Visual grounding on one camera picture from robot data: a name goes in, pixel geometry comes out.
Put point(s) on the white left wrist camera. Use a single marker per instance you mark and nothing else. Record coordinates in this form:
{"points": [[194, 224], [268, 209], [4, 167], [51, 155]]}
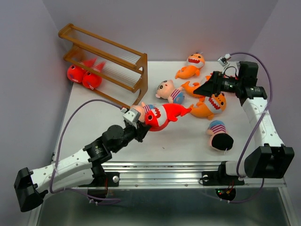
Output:
{"points": [[132, 116]]}

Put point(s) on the far orange shark plush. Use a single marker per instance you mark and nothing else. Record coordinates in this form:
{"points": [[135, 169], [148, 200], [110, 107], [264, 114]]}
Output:
{"points": [[194, 64]]}

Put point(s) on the boy doll centre table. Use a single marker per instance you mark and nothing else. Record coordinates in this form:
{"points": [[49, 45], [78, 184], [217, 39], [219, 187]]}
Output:
{"points": [[166, 90]]}

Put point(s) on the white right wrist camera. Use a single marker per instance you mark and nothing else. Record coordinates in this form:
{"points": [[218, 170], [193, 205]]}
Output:
{"points": [[223, 60]]}

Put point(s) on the middle orange shark plush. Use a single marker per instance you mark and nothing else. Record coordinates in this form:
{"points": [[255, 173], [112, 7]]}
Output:
{"points": [[190, 89]]}

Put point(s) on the near orange shark plush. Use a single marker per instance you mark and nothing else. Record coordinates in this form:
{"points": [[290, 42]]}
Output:
{"points": [[208, 107]]}

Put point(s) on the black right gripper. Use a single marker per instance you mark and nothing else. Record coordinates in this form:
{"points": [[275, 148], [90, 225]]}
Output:
{"points": [[213, 86]]}

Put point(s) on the aluminium mounting rail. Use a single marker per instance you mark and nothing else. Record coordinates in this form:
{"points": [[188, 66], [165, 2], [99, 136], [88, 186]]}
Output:
{"points": [[159, 175]]}

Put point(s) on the brown wooden toy shelf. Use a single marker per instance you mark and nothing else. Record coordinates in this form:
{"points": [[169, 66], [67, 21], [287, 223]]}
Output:
{"points": [[125, 67]]}

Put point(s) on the orange shark plush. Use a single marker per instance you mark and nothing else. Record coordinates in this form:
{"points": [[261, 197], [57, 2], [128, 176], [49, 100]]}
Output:
{"points": [[208, 107], [194, 64], [190, 89]]}

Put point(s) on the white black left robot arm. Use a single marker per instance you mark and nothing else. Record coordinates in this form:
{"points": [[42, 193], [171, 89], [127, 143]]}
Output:
{"points": [[32, 186]]}

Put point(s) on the boy doll black hair front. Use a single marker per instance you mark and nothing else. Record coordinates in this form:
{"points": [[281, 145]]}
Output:
{"points": [[219, 139]]}

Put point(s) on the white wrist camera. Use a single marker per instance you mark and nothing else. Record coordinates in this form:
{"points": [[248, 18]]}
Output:
{"points": [[223, 60], [132, 116]]}

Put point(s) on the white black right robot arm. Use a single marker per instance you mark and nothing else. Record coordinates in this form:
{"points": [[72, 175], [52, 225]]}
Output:
{"points": [[272, 157]]}

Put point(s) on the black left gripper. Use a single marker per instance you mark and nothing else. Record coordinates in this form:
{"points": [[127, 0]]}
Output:
{"points": [[140, 131]]}

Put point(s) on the red shark plush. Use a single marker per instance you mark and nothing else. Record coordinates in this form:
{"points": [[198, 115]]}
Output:
{"points": [[159, 117], [91, 80], [76, 73]]}

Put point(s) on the boy doll near shelf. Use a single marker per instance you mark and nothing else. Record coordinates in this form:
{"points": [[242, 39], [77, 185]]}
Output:
{"points": [[143, 109]]}

